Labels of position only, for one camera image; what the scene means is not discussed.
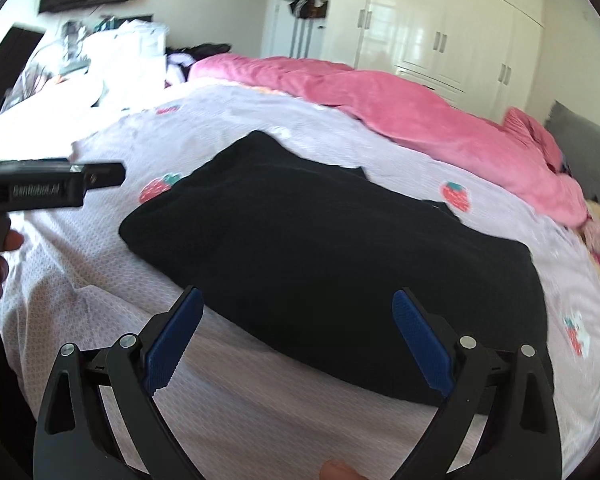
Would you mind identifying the white wardrobe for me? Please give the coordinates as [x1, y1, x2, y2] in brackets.
[321, 0, 544, 122]

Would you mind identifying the black long-sleeve sweatshirt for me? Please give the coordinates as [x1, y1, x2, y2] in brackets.
[119, 131, 550, 406]

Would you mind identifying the grey quilted headboard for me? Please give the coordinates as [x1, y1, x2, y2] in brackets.
[545, 101, 600, 204]

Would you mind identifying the dark clothes pile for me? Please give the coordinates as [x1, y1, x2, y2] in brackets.
[164, 44, 232, 87]

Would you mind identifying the person's left hand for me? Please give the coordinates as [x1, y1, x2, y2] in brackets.
[0, 213, 27, 304]

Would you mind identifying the white storage box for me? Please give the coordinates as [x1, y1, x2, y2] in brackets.
[84, 20, 169, 110]

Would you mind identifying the pink fleece blanket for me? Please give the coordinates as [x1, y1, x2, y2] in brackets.
[189, 53, 588, 228]

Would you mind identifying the lilac strawberry print bedsheet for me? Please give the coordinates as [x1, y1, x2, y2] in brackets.
[0, 81, 600, 479]

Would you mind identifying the person's right hand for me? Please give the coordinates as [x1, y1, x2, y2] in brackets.
[318, 460, 367, 480]

